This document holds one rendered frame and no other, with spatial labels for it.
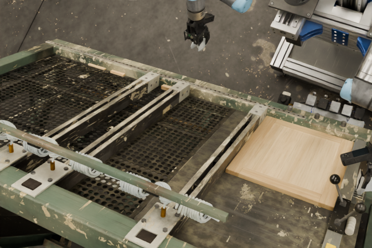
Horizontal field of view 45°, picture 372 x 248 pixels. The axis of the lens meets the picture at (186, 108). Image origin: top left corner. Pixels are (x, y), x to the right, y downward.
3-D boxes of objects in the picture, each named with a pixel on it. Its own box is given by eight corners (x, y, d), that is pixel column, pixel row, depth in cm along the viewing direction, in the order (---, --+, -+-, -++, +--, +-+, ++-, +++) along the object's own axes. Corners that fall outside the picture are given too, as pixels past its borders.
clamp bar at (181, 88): (192, 96, 243) (197, 55, 232) (36, 221, 146) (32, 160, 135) (176, 91, 246) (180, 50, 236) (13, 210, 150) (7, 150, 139)
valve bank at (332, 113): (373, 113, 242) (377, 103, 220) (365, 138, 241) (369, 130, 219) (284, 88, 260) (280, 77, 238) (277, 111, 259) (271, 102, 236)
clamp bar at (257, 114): (269, 119, 227) (278, 76, 217) (151, 277, 130) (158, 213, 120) (250, 114, 231) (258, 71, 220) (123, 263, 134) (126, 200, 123)
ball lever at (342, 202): (349, 203, 164) (339, 171, 161) (348, 208, 161) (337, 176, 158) (339, 203, 166) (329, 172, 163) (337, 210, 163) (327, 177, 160)
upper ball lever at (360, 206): (340, 225, 155) (369, 206, 148) (338, 231, 152) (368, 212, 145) (331, 217, 156) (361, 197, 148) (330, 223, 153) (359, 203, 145)
